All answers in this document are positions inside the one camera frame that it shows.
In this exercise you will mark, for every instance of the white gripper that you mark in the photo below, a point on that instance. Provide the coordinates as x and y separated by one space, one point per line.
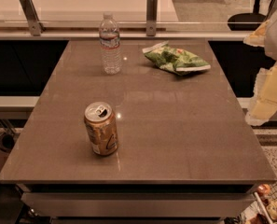
264 105

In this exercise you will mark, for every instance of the green jalapeno chip bag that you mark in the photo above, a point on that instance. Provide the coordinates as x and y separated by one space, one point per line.
173 60

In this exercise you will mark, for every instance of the orange soda can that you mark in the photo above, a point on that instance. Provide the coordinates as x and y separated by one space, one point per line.
100 122

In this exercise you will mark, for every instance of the black office chair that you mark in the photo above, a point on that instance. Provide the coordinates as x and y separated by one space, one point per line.
250 21

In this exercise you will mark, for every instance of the clear plastic water bottle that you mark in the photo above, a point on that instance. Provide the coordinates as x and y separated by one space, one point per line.
109 37

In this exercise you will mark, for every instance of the grey table drawer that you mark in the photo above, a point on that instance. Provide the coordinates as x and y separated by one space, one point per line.
137 205

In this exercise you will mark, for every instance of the right metal glass bracket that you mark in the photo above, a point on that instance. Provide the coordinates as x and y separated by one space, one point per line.
151 17

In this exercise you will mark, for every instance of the metal glass bracket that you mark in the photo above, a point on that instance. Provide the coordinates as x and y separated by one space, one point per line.
151 17
35 26

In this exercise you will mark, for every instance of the wire basket with snacks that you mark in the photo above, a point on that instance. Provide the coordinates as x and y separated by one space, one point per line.
263 210

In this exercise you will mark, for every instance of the left metal glass bracket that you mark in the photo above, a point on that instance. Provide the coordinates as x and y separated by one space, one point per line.
35 26

